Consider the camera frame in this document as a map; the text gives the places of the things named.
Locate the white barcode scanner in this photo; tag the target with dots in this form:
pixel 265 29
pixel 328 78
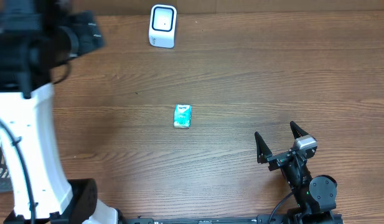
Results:
pixel 162 26

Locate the teal tissue pack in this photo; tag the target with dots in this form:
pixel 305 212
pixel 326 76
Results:
pixel 182 116

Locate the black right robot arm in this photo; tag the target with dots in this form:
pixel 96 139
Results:
pixel 312 199

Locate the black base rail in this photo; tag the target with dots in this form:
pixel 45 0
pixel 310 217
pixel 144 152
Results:
pixel 260 219

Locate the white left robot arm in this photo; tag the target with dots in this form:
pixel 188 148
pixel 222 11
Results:
pixel 42 193

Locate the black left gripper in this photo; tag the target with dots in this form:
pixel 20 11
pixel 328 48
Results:
pixel 88 36

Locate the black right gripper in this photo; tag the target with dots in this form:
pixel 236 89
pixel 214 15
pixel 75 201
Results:
pixel 264 155

